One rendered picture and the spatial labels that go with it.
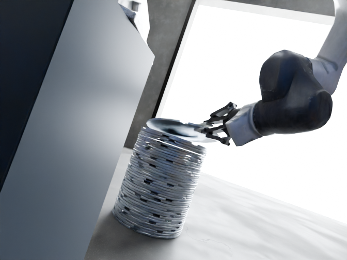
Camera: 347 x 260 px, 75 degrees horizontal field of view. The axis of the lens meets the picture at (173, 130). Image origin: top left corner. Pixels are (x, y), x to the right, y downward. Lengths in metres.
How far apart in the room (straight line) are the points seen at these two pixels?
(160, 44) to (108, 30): 4.60
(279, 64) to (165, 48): 4.34
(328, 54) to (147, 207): 0.67
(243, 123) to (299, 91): 0.13
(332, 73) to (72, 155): 0.53
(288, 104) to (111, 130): 0.33
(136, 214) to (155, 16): 4.71
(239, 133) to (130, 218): 0.51
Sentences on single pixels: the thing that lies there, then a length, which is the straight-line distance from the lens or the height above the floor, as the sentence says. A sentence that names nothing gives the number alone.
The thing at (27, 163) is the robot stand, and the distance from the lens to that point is 0.23.
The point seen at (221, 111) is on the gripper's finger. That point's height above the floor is 0.46.
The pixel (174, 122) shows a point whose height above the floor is 0.40.
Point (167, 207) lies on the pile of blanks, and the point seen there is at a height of 0.11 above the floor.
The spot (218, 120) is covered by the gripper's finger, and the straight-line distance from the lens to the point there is 0.68.
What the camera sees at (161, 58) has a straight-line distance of 4.72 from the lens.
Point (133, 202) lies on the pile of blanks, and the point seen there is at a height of 0.09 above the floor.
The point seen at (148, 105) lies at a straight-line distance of 4.46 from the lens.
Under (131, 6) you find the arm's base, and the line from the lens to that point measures 0.35.
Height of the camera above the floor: 0.32
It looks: 4 degrees up
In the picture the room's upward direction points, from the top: 19 degrees clockwise
